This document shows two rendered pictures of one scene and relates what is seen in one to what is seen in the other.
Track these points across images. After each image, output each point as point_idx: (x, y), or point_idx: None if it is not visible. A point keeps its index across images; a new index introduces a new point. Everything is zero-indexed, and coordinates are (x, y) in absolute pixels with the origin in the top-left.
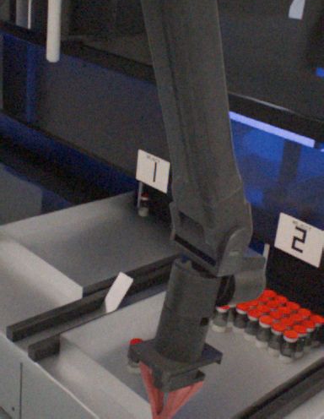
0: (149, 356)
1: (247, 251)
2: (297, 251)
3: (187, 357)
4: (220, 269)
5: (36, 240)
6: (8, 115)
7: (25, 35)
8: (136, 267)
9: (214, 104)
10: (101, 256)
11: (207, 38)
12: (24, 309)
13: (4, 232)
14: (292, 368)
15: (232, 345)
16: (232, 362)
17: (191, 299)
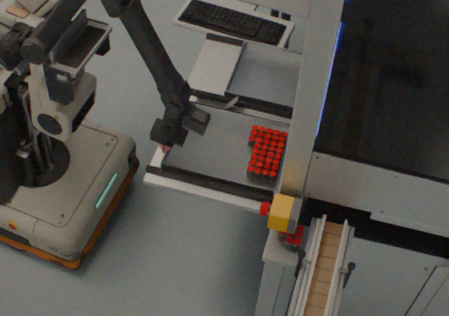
0: (155, 125)
1: (200, 115)
2: None
3: (163, 135)
4: (166, 112)
5: (260, 57)
6: None
7: None
8: (259, 99)
9: (151, 59)
10: (270, 83)
11: (141, 40)
12: (204, 84)
13: (242, 46)
14: (244, 181)
15: (242, 156)
16: (229, 160)
17: (164, 116)
